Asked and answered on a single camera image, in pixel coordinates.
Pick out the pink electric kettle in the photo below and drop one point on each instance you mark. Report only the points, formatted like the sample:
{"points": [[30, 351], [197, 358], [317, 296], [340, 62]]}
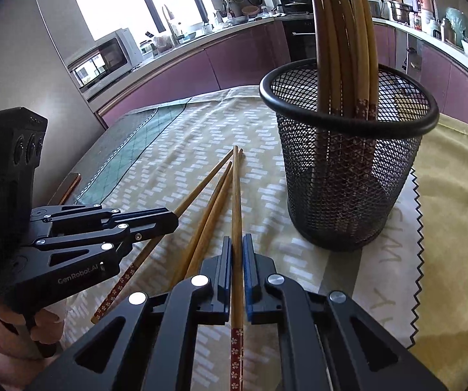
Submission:
{"points": [[424, 2]]}

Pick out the steel stockpot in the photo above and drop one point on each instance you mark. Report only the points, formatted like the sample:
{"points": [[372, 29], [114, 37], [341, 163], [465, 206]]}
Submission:
{"points": [[399, 11]]}

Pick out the person's left hand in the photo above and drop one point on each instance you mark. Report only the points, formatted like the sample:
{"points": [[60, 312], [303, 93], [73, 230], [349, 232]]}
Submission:
{"points": [[50, 326]]}

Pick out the wooden chopstick with floral end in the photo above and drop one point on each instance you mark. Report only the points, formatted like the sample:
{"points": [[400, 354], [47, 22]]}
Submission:
{"points": [[205, 220], [216, 222], [205, 185], [237, 211]]}

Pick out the beige and teal patterned tablecloth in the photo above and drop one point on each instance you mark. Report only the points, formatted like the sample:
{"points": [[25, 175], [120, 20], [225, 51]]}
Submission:
{"points": [[168, 150]]}

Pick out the yellow cloth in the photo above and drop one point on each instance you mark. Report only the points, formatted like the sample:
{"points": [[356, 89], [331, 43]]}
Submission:
{"points": [[454, 232]]}

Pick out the black wok with lid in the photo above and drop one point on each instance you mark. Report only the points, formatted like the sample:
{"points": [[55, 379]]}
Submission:
{"points": [[291, 6]]}

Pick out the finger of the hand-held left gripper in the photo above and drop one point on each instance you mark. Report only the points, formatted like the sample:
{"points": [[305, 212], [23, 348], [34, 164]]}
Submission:
{"points": [[79, 213], [156, 222]]}

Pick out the white microwave oven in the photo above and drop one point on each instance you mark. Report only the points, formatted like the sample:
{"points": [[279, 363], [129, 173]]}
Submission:
{"points": [[103, 59]]}

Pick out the round bamboo basket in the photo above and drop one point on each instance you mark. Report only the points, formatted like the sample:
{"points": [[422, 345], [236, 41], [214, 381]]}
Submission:
{"points": [[251, 10]]}

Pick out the steel mixing bowl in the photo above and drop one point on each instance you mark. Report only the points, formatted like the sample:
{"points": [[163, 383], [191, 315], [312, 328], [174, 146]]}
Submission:
{"points": [[238, 19]]}

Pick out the black mesh utensil holder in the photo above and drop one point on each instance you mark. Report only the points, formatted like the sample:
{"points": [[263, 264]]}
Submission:
{"points": [[340, 211]]}

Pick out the steel thermos bottle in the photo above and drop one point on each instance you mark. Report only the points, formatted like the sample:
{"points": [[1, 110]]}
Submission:
{"points": [[447, 30]]}

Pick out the bunch of wooden chopsticks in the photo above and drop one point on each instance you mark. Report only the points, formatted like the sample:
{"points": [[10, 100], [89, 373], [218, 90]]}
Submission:
{"points": [[323, 28]]}

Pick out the steel kitchen faucet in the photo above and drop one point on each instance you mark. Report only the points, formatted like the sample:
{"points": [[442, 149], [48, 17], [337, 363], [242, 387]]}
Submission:
{"points": [[169, 20]]}

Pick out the pink base cabinet run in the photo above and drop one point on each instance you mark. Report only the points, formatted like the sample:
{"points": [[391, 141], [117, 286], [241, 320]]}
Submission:
{"points": [[441, 73], [201, 65]]}

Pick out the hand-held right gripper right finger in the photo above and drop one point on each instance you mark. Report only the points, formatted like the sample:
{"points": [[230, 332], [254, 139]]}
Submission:
{"points": [[249, 285]]}

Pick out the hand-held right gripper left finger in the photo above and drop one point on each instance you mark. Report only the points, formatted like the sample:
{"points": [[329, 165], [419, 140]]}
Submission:
{"points": [[226, 273]]}

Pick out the black built-in oven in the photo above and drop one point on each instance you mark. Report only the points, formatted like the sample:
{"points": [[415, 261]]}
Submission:
{"points": [[297, 40]]}

